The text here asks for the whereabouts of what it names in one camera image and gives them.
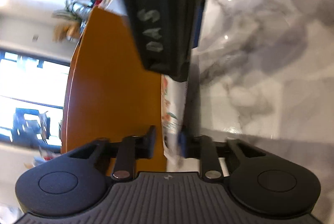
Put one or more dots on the glass balcony door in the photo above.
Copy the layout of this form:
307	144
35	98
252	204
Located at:
32	100

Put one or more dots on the brown vase with dried flowers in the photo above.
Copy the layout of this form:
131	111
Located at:
69	27

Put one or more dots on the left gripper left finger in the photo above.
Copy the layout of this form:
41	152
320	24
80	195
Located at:
129	151

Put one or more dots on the orange cardboard storage box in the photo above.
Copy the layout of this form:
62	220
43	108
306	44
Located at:
109	94

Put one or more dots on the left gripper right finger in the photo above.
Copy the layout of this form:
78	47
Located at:
203	148

